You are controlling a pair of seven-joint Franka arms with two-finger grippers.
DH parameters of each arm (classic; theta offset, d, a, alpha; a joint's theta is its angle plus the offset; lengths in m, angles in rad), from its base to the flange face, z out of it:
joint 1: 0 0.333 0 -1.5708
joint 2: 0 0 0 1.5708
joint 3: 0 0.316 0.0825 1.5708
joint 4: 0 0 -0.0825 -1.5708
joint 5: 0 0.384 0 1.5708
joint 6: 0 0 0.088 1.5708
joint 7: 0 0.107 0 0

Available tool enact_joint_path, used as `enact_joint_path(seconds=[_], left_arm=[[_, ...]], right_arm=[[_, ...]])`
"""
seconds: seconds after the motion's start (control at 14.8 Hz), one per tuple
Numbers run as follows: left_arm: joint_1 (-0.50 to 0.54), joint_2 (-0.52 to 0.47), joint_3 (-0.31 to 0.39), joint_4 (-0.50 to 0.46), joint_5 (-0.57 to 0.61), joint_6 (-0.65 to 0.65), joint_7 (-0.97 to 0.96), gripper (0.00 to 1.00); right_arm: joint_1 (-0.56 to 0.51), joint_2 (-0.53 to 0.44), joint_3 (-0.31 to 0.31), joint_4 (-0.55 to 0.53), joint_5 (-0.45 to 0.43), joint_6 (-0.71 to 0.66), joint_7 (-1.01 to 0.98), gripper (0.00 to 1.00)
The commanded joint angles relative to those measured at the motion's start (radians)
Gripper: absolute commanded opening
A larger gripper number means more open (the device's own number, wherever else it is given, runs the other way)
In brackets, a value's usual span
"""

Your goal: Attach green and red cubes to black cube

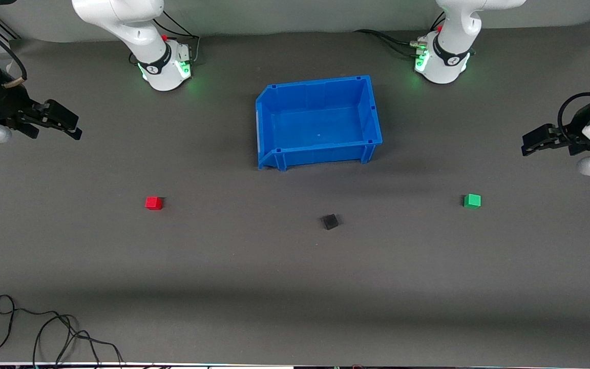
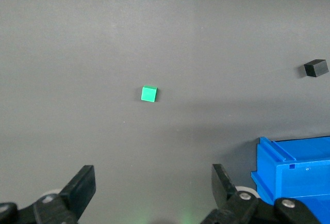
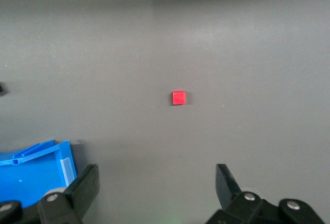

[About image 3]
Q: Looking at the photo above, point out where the red cube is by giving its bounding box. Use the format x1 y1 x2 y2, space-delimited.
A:
172 90 187 106

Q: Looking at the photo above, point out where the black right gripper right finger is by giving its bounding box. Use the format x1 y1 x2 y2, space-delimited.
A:
205 163 326 224

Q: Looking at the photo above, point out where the blue plastic bin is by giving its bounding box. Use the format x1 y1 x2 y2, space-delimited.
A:
0 139 77 206

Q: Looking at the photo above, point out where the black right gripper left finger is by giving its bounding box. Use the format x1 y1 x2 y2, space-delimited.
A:
0 164 101 224

